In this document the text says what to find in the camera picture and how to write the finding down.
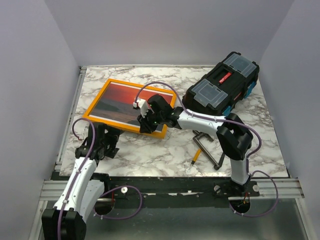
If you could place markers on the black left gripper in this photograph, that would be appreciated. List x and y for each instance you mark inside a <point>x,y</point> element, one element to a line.
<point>113,134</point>

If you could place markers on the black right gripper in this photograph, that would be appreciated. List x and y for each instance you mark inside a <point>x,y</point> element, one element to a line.
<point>144,127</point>

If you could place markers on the orange wooden picture frame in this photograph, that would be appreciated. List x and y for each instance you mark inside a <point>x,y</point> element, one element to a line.
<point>113,106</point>

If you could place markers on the orange handled screwdriver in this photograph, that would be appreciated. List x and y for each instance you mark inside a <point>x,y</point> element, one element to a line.
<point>195,157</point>

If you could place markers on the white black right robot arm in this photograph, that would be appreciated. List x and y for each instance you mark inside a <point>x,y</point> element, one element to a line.
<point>234,137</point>

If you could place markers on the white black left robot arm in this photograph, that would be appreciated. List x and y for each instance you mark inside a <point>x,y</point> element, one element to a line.
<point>66,220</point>

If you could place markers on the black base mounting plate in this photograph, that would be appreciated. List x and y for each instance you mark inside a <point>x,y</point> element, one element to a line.
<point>172,192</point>

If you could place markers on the black plastic toolbox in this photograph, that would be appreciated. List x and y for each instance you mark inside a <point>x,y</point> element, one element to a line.
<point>218,91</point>

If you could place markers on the grey metal clamp tool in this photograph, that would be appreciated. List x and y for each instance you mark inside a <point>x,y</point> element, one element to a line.
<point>197,140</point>

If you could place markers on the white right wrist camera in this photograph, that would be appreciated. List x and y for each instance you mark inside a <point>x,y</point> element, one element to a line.
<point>142,105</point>

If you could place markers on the aluminium extrusion rail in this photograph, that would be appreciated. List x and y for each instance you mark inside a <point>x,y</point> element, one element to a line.
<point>282,188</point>

